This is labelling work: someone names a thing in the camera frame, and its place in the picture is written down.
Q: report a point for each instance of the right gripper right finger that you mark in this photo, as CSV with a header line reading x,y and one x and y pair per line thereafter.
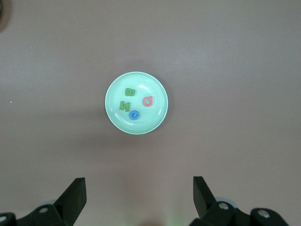
x,y
218,215

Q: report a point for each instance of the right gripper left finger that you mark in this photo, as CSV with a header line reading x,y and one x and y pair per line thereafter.
x,y
58,215

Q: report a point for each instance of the blue letter G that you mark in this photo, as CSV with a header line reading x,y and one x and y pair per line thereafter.
x,y
130,115

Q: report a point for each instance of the green letter N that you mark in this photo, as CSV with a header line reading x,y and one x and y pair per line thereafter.
x,y
124,106

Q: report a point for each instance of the pink letter Q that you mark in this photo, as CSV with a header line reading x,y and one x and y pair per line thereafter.
x,y
144,101

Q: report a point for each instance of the green letter B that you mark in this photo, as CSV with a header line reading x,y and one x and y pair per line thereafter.
x,y
130,89

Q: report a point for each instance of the light green round plate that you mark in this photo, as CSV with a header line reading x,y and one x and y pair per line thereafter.
x,y
141,124

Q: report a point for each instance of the brown table cover sheet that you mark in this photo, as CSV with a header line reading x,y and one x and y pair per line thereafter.
x,y
211,47

